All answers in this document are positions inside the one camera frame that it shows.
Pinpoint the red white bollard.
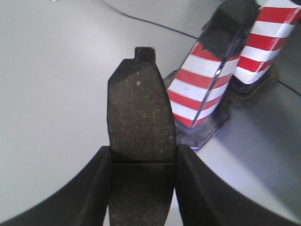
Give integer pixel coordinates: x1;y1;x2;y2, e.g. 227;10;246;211
165;0;259;151
227;0;301;107

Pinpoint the black floor cable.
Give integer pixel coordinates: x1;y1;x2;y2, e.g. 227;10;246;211
100;0;198;40

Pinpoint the grey brake pad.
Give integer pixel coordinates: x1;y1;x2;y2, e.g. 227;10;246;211
107;47;176;226

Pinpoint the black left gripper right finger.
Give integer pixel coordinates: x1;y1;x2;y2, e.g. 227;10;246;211
175;144;296;226

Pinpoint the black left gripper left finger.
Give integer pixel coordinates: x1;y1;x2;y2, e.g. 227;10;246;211
1;146;112;226

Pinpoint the far red white bollard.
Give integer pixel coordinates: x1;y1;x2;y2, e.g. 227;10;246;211
227;0;301;107

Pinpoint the near red white bollard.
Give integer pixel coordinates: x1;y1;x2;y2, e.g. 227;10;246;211
165;0;259;151

